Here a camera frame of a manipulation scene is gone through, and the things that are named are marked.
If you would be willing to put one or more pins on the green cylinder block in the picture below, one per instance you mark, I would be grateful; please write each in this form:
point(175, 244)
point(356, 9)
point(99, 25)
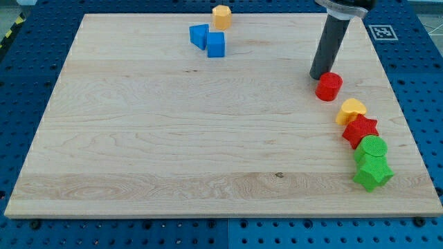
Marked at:
point(371, 145)

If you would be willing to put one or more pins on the yellow hexagon block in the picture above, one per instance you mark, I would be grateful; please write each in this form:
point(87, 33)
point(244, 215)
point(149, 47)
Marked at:
point(222, 17)

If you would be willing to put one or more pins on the red star block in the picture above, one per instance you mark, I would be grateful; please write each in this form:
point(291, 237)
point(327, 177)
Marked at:
point(357, 129)

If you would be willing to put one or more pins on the green star block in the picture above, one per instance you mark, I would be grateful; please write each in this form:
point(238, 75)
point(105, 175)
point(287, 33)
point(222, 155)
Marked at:
point(372, 172)

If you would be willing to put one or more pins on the white fiducial marker tag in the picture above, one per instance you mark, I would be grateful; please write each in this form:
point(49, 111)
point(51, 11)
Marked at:
point(381, 32)

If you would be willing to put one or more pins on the yellow heart block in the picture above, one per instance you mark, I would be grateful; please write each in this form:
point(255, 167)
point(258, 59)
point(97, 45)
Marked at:
point(349, 111)

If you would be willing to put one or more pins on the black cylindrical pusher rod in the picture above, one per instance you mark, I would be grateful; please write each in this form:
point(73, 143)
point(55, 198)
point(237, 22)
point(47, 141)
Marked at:
point(330, 41)

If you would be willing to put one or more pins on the wooden board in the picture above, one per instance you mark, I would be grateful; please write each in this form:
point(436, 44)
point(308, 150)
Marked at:
point(141, 124)

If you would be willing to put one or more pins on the blue triangle block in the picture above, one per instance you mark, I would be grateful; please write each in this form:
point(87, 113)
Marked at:
point(198, 35)

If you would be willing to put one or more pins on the red cylinder block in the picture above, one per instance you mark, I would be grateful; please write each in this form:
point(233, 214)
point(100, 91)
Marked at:
point(328, 87)

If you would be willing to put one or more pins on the blue cube block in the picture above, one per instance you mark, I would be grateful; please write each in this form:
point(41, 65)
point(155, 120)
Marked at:
point(215, 44)

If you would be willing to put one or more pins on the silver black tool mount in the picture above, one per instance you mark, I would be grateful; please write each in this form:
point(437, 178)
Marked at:
point(347, 9)

